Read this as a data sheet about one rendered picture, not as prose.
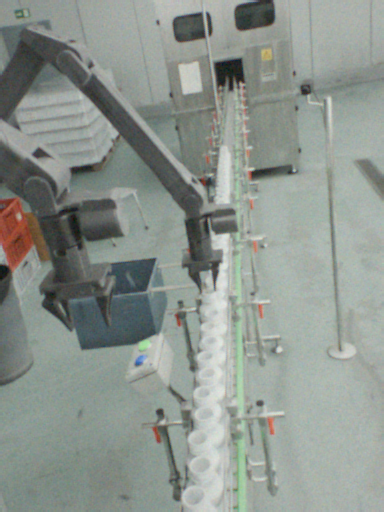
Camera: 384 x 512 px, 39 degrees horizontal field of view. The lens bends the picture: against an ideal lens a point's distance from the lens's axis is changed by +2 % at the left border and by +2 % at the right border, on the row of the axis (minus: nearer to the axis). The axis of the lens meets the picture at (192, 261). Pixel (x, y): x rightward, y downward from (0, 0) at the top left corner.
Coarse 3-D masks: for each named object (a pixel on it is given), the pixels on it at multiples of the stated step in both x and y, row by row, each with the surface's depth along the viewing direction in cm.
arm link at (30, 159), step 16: (0, 128) 73; (0, 144) 72; (16, 144) 72; (32, 144) 76; (0, 160) 72; (16, 160) 72; (32, 160) 72; (48, 160) 76; (0, 176) 74; (16, 176) 73; (48, 176) 73; (64, 176) 77; (16, 192) 75
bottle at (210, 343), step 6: (210, 336) 121; (204, 342) 121; (210, 342) 122; (216, 342) 119; (204, 348) 119; (210, 348) 118; (216, 348) 119; (216, 354) 119; (222, 354) 121; (216, 360) 119; (222, 360) 120; (222, 366) 120; (222, 372) 120; (228, 378) 123; (228, 384) 123; (228, 390) 123; (228, 396) 124
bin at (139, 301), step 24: (120, 264) 224; (144, 264) 223; (168, 264) 217; (120, 288) 229; (144, 288) 228; (168, 288) 198; (72, 312) 200; (96, 312) 199; (120, 312) 198; (144, 312) 198; (96, 336) 204; (120, 336) 203; (144, 336) 202
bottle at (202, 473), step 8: (200, 456) 89; (192, 464) 88; (200, 464) 90; (208, 464) 89; (192, 472) 87; (200, 472) 90; (208, 472) 87; (192, 480) 88; (200, 480) 87; (208, 480) 87; (216, 480) 89; (208, 488) 87; (216, 488) 88; (208, 496) 87; (216, 496) 87; (216, 504) 88
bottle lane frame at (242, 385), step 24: (240, 168) 350; (240, 192) 311; (240, 216) 263; (240, 264) 202; (240, 288) 181; (240, 312) 163; (240, 336) 149; (240, 360) 139; (240, 384) 130; (240, 408) 123; (240, 456) 110; (240, 480) 105; (240, 504) 100
